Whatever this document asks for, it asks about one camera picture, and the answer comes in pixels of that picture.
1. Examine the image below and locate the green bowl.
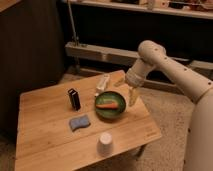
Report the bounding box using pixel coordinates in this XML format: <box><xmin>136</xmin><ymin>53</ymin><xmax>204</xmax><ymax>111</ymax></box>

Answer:
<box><xmin>94</xmin><ymin>91</ymin><xmax>126</xmax><ymax>120</ymax></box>

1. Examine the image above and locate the black eraser block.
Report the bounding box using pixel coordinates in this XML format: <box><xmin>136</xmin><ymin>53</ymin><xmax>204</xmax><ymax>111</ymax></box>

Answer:
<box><xmin>68</xmin><ymin>88</ymin><xmax>81</xmax><ymax>111</ymax></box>

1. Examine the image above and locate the orange carrot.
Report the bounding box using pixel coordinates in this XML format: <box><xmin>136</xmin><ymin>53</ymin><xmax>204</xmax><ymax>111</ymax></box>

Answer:
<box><xmin>96</xmin><ymin>102</ymin><xmax>118</xmax><ymax>109</ymax></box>

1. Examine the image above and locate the wooden table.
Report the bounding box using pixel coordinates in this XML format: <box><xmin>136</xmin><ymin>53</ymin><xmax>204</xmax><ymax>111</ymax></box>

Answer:
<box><xmin>15</xmin><ymin>71</ymin><xmax>161</xmax><ymax>171</ymax></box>

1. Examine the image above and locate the blue sponge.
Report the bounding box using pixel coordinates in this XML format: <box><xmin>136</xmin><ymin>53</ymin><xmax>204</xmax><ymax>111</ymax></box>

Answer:
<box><xmin>69</xmin><ymin>115</ymin><xmax>90</xmax><ymax>131</ymax></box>

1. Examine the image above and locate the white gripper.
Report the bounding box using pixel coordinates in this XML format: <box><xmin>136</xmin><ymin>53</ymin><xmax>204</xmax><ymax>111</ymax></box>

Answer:
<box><xmin>114</xmin><ymin>59</ymin><xmax>154</xmax><ymax>106</ymax></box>

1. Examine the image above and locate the metal shelf rack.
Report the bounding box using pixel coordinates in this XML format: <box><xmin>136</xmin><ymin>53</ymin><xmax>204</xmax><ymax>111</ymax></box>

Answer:
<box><xmin>61</xmin><ymin>0</ymin><xmax>213</xmax><ymax>77</ymax></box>

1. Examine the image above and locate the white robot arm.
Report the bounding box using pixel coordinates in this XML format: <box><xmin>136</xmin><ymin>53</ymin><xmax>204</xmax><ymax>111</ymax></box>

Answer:
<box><xmin>115</xmin><ymin>40</ymin><xmax>213</xmax><ymax>171</ymax></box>

